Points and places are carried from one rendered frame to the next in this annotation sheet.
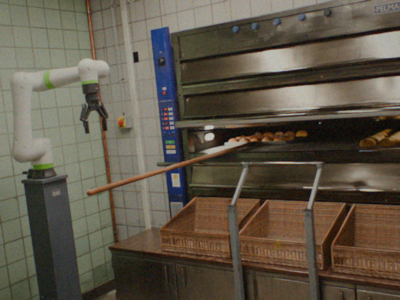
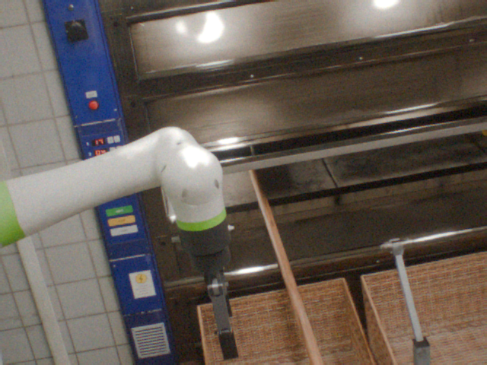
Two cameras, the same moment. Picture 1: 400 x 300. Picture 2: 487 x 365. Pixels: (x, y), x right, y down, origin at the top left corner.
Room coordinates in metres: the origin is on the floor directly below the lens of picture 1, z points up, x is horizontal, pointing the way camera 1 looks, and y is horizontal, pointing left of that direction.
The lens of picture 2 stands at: (1.74, 1.23, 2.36)
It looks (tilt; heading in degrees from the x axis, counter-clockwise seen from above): 26 degrees down; 322
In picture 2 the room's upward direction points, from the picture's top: 9 degrees counter-clockwise
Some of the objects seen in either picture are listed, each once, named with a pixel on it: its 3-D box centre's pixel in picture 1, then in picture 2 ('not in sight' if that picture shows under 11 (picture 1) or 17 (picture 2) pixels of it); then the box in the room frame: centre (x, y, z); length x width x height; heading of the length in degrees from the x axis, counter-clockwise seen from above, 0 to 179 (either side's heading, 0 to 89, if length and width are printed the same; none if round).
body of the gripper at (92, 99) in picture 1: (92, 102); (212, 265); (2.74, 0.57, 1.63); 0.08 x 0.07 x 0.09; 145
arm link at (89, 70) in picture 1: (88, 71); (192, 182); (2.75, 0.57, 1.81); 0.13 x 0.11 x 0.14; 161
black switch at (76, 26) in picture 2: (159, 58); (73, 23); (3.74, 0.23, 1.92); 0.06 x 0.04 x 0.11; 55
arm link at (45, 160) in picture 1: (40, 153); not in sight; (3.01, 0.99, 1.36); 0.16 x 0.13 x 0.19; 161
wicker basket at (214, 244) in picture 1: (211, 224); (286, 360); (3.30, -0.03, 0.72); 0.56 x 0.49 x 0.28; 56
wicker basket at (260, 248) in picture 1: (291, 231); (456, 328); (2.95, -0.53, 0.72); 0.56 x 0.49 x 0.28; 56
